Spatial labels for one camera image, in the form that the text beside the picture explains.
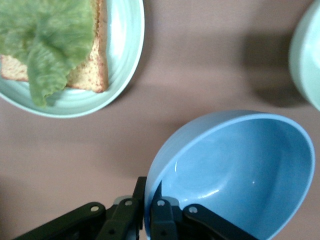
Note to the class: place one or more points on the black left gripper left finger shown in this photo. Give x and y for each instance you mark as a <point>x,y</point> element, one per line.
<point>120,220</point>

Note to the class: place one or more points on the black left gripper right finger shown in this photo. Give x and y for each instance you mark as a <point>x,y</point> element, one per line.
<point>162,220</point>

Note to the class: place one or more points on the blue bowl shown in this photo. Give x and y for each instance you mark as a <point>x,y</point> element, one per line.
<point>237,162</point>

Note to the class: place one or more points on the light green bowl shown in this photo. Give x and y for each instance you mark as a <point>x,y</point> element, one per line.
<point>310,62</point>

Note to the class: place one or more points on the brown bread slice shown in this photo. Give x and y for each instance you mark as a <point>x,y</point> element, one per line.
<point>97,62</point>

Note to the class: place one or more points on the brown table cloth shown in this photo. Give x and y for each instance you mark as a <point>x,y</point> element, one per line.
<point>187,62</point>

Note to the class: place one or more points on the light green plate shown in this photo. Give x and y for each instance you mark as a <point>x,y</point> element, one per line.
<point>120,50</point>

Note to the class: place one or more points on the green lettuce leaf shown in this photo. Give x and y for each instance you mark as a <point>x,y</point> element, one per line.
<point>50,37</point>

